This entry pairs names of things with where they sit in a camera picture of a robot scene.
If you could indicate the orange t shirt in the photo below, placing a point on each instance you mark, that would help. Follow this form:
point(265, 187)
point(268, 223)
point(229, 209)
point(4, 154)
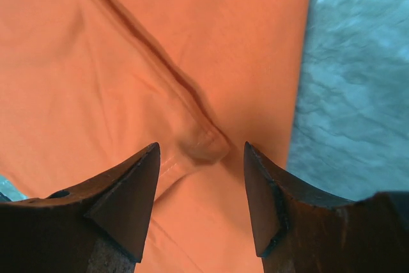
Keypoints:
point(85, 84)

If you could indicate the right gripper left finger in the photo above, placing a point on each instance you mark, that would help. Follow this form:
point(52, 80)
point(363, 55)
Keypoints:
point(99, 225)

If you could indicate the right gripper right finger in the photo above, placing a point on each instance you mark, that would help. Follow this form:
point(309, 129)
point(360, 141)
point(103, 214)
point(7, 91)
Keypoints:
point(300, 228)

